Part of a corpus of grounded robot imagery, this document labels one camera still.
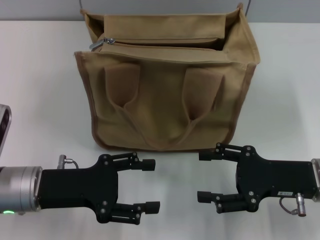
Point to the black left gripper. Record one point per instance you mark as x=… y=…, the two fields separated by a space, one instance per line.
x=75 y=187

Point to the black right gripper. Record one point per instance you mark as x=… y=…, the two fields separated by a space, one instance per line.
x=275 y=178

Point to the khaki canvas food bag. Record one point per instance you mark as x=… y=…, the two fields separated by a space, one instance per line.
x=162 y=112

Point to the silver metal zipper pull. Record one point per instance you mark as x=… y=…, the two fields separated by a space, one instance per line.
x=96 y=45

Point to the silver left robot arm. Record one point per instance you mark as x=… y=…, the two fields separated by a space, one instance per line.
x=20 y=190

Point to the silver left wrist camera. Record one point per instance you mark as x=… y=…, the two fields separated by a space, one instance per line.
x=5 y=130

